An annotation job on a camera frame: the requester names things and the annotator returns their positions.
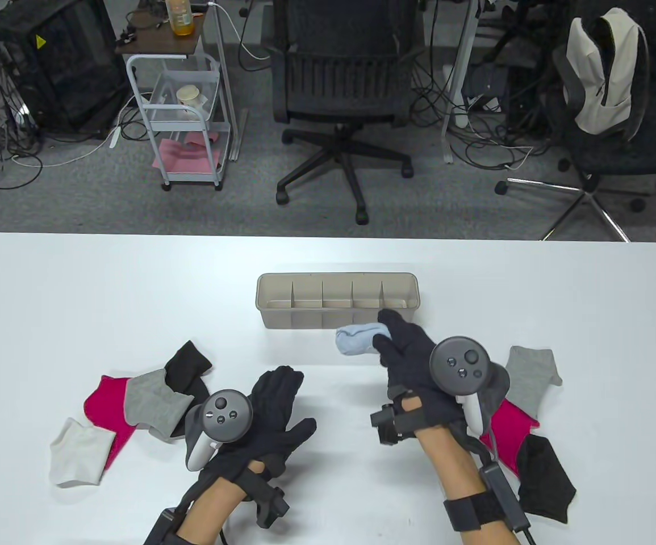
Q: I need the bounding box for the person's left hand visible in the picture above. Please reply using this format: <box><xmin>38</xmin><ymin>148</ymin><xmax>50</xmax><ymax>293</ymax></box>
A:
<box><xmin>199</xmin><ymin>366</ymin><xmax>317</xmax><ymax>484</ymax></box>

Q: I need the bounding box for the person's right hand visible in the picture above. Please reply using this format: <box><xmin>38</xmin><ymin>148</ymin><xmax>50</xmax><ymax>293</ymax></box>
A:
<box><xmin>372</xmin><ymin>309</ymin><xmax>470</xmax><ymax>437</ymax></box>

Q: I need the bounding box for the grey tracking controller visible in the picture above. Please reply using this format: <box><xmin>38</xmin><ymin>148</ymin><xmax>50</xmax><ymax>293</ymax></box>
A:
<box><xmin>185</xmin><ymin>389</ymin><xmax>253</xmax><ymax>472</ymax></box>
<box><xmin>429</xmin><ymin>337</ymin><xmax>510</xmax><ymax>435</ymax></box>

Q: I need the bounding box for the light blue sock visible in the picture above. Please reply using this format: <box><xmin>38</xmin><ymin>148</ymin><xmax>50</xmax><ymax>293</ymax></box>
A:
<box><xmin>336</xmin><ymin>322</ymin><xmax>388</xmax><ymax>341</ymax></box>
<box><xmin>335</xmin><ymin>322</ymin><xmax>391</xmax><ymax>357</ymax></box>

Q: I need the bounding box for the black sock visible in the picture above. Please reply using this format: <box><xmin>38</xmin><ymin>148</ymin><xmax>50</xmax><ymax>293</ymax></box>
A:
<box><xmin>165</xmin><ymin>339</ymin><xmax>213</xmax><ymax>439</ymax></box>
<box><xmin>516</xmin><ymin>434</ymin><xmax>577</xmax><ymax>524</ymax></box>

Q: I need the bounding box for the pink sock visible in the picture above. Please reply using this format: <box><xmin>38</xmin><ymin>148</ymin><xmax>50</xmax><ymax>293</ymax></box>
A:
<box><xmin>478</xmin><ymin>397</ymin><xmax>540</xmax><ymax>476</ymax></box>
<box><xmin>83</xmin><ymin>375</ymin><xmax>137</xmax><ymax>472</ymax></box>

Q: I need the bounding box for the grey sock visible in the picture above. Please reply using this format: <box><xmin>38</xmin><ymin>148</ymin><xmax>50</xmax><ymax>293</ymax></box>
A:
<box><xmin>504</xmin><ymin>345</ymin><xmax>563</xmax><ymax>418</ymax></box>
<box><xmin>123</xmin><ymin>368</ymin><xmax>195</xmax><ymax>443</ymax></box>

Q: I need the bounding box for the white sock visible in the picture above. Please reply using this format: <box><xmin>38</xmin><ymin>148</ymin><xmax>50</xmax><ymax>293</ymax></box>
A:
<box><xmin>49</xmin><ymin>417</ymin><xmax>116</xmax><ymax>487</ymax></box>

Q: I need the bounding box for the person's left forearm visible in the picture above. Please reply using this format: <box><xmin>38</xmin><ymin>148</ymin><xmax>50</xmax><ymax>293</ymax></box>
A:
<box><xmin>174</xmin><ymin>460</ymin><xmax>266</xmax><ymax>545</ymax></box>

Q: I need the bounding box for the person's right forearm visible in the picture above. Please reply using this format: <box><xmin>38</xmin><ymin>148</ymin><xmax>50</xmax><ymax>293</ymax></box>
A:
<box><xmin>416</xmin><ymin>417</ymin><xmax>519</xmax><ymax>545</ymax></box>

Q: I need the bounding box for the beige divided organizer box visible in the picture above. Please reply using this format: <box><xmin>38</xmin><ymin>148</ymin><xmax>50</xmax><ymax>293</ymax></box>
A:
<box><xmin>256</xmin><ymin>272</ymin><xmax>419</xmax><ymax>330</ymax></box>

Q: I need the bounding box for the pink cloth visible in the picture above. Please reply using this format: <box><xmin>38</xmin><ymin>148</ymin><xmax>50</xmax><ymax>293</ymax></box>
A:
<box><xmin>152</xmin><ymin>132</ymin><xmax>223</xmax><ymax>174</ymax></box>

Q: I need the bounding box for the black mesh office chair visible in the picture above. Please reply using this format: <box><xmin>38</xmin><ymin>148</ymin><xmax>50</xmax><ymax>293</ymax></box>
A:
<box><xmin>271</xmin><ymin>0</ymin><xmax>425</xmax><ymax>225</ymax></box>

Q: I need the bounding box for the dark chair with chrome base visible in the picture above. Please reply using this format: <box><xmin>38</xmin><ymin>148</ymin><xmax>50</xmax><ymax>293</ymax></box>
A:
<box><xmin>495</xmin><ymin>17</ymin><xmax>656</xmax><ymax>242</ymax></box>

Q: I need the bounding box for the cream backpack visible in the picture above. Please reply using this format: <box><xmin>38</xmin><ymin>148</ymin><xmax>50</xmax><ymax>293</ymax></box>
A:
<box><xmin>565</xmin><ymin>8</ymin><xmax>649</xmax><ymax>140</ymax></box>

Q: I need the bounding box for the cream cup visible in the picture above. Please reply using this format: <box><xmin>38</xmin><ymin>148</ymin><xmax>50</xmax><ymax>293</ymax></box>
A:
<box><xmin>176</xmin><ymin>85</ymin><xmax>210</xmax><ymax>108</ymax></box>

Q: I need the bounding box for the white rolling cart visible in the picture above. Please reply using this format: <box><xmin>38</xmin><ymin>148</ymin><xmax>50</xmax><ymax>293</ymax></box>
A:
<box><xmin>115</xmin><ymin>6</ymin><xmax>232</xmax><ymax>191</ymax></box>

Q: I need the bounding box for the bottle of orange liquid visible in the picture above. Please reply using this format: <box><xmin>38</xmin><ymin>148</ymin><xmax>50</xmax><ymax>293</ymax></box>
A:
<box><xmin>165</xmin><ymin>0</ymin><xmax>195</xmax><ymax>36</ymax></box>

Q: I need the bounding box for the black computer tower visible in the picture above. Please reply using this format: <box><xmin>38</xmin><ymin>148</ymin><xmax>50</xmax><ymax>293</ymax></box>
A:
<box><xmin>0</xmin><ymin>0</ymin><xmax>129</xmax><ymax>140</ymax></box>

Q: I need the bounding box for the black forearm strap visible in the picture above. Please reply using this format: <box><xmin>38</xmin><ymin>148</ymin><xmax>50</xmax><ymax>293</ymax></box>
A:
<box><xmin>443</xmin><ymin>493</ymin><xmax>513</xmax><ymax>533</ymax></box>

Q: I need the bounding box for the black cable tangle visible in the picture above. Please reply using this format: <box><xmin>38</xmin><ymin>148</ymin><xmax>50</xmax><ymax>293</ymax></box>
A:
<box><xmin>413</xmin><ymin>54</ymin><xmax>558</xmax><ymax>171</ymax></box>
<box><xmin>0</xmin><ymin>54</ymin><xmax>44</xmax><ymax>228</ymax></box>

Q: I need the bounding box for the white metal frame post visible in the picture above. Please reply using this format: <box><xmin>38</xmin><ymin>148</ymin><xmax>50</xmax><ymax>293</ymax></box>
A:
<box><xmin>203</xmin><ymin>0</ymin><xmax>246</xmax><ymax>162</ymax></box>
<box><xmin>441</xmin><ymin>0</ymin><xmax>479</xmax><ymax>165</ymax></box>

